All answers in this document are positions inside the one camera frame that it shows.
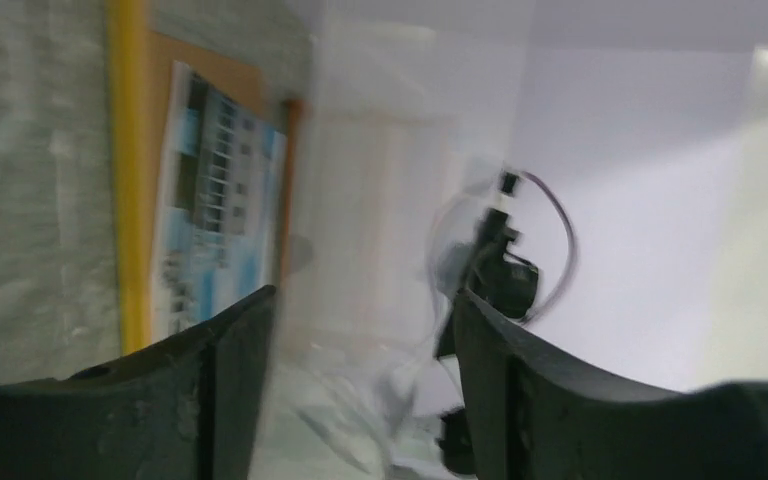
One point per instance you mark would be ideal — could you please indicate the brown frame backing board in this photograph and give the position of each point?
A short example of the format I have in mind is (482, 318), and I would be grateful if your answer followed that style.
(245, 83)

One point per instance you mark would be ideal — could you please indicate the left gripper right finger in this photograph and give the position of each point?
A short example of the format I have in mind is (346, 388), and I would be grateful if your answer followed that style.
(538, 412)

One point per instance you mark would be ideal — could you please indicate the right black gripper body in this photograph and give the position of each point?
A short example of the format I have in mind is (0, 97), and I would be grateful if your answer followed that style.
(489, 288)

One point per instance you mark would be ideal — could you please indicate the building and sky photo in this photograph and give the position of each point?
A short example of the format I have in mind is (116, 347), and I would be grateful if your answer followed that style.
(217, 212)

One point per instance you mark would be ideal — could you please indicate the yellow wooden picture frame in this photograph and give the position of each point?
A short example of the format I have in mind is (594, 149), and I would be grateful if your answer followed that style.
(127, 32)

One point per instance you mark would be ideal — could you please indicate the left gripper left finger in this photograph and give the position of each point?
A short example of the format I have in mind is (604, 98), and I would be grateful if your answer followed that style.
(186, 407)

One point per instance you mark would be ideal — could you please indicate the clear transparent frame sheet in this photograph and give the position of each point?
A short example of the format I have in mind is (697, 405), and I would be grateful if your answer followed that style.
(408, 124)

